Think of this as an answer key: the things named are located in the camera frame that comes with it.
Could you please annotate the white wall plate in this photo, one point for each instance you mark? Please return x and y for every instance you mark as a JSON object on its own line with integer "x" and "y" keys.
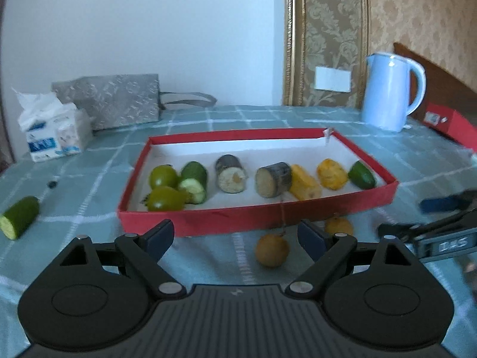
{"x": 332, "y": 79}

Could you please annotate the light blue kettle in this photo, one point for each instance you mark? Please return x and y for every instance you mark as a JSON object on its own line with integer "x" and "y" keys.
{"x": 385, "y": 93}

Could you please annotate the short yellow corn piece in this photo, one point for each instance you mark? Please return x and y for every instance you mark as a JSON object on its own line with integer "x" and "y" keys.
{"x": 332, "y": 173}

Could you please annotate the green tomato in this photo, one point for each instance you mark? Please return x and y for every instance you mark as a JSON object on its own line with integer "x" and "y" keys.
{"x": 166, "y": 199}
{"x": 163, "y": 176}

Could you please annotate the gold picture frame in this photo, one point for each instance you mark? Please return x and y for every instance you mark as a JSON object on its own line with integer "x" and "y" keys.
{"x": 292, "y": 37}

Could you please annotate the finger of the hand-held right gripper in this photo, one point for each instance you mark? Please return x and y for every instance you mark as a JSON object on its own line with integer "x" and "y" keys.
{"x": 406, "y": 231}
{"x": 439, "y": 204}

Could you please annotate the long yellow corn piece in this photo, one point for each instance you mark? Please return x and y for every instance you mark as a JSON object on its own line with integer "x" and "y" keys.
{"x": 305, "y": 184}

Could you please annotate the white tissue pack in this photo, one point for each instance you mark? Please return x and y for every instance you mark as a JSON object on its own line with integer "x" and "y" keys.
{"x": 56, "y": 134}

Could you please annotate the brown loquat with long stem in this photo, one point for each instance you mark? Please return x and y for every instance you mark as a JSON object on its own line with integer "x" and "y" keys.
{"x": 272, "y": 250}

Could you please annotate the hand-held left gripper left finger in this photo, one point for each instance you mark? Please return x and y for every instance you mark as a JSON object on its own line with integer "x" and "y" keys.
{"x": 160, "y": 238}

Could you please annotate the patterned curtain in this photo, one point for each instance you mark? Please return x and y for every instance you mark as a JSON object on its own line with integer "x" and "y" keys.
{"x": 4, "y": 119}

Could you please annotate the brown wooden headboard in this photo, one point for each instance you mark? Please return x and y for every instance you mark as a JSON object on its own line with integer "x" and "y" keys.
{"x": 439, "y": 78}

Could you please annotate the red shallow cardboard box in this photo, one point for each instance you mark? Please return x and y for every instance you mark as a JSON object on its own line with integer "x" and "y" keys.
{"x": 223, "y": 220}

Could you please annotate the green pepper tip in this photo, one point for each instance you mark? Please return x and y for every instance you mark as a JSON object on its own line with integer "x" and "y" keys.
{"x": 361, "y": 174}

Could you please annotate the red box lid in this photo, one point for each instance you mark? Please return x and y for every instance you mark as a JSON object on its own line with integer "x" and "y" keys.
{"x": 452, "y": 125}

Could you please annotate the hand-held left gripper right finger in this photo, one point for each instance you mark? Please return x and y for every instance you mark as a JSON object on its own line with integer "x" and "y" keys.
{"x": 311, "y": 238}

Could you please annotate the grey patterned bag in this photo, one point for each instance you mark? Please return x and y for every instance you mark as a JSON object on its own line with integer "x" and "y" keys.
{"x": 111, "y": 99}

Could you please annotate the green checked tablecloth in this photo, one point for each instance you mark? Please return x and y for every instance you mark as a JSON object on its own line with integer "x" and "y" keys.
{"x": 93, "y": 179}

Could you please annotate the green cucumber piece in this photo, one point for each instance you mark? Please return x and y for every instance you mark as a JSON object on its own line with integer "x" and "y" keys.
{"x": 193, "y": 181}
{"x": 20, "y": 216}

